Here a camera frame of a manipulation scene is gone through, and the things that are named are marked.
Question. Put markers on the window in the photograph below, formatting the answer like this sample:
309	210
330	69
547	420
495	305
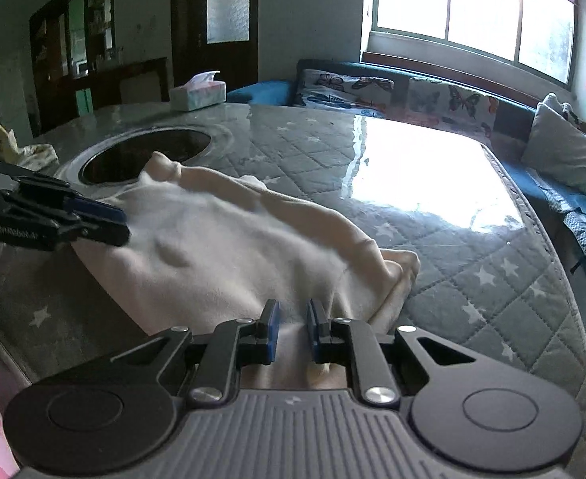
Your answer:
472	5

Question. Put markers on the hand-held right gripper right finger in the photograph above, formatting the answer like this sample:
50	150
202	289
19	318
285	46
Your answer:
314	329

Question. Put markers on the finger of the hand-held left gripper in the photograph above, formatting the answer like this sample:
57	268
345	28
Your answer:
103	234
98	211

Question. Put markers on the cream garment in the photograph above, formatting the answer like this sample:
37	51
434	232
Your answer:
223	239

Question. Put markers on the dark wooden door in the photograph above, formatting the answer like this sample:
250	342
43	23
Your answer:
188	35

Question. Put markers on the tissue box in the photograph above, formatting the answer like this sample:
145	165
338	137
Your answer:
198	95

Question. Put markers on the dark wooden cabinet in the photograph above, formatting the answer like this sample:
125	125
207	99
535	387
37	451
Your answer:
143	80

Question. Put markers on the butterfly print pillow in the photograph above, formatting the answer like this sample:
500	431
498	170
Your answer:
452	105
342	92

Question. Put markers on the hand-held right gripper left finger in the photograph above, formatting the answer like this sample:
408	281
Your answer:
273	329

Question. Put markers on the round built-in cooktop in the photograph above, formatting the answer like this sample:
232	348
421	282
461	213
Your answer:
123	154

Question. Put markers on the patterned folded cloth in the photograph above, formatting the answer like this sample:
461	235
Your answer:
41	157

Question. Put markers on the grey pillow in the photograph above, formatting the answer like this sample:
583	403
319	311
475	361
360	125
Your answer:
562	149

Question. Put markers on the pale yellow cloth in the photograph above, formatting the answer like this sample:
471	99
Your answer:
1	144

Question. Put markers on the blue sofa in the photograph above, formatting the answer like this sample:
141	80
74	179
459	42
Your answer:
512	119

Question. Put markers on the grey quilted star table cover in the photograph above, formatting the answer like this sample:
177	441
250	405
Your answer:
447	284

